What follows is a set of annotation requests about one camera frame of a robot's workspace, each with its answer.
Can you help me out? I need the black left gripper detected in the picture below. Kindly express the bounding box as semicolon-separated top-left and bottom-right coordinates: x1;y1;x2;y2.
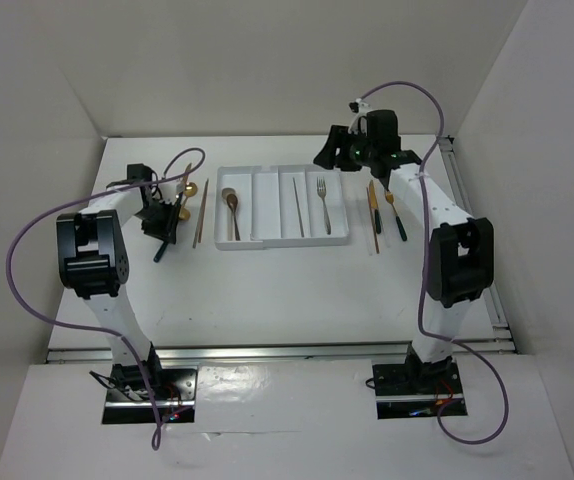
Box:
133;197;180;244

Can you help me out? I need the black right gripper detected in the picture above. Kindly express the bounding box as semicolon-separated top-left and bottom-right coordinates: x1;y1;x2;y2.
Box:
312;125;377;172

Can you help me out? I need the gold spoon green handle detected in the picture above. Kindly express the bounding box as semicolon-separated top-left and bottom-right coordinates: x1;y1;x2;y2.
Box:
181;182;198;209
153;207;191;263

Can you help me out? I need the silver fork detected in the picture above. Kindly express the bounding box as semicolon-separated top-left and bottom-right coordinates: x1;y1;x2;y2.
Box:
316;178;331;235

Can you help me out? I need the gold fork green handle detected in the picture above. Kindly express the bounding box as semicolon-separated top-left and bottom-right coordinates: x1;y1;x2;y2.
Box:
385;190;408;242

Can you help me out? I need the metal chopstick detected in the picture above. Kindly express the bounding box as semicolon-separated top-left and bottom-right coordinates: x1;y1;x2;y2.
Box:
292;177;305;238

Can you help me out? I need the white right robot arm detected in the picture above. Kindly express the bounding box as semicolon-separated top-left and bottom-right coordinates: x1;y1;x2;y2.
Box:
314;100;494;393

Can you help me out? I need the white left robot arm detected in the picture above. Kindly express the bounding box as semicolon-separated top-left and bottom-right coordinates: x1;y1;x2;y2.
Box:
56;164;180;399

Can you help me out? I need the brown chopstick pair left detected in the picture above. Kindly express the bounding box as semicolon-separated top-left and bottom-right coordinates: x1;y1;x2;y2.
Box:
192;179;209;249

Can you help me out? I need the brown chopstick right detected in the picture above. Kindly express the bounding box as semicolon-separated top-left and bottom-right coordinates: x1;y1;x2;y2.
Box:
365;186;380;254

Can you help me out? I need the white cutlery tray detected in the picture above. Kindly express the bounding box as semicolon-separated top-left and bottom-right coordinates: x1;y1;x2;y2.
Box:
214;165;350;251

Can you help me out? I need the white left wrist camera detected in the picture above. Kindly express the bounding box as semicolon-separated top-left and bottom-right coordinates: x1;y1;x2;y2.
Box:
165;177;186;202

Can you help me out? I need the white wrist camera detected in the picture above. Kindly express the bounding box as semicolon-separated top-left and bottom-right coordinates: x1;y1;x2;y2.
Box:
165;177;186;202
348;98;372;134

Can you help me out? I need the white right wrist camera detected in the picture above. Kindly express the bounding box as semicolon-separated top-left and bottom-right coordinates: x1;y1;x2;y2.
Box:
348;98;372;134

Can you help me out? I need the gold knife green handle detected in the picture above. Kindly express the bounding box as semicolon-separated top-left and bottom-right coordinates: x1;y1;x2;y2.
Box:
182;163;192;180
368;180;382;234

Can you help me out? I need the gold knife left green handle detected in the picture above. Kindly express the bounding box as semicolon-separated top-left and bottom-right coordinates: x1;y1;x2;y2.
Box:
182;163;192;180

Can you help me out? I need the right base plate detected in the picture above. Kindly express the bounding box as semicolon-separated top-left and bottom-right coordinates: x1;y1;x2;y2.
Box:
365;363;468;420

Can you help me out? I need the aluminium rail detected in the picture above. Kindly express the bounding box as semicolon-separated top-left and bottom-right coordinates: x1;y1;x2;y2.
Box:
46;339;518;364

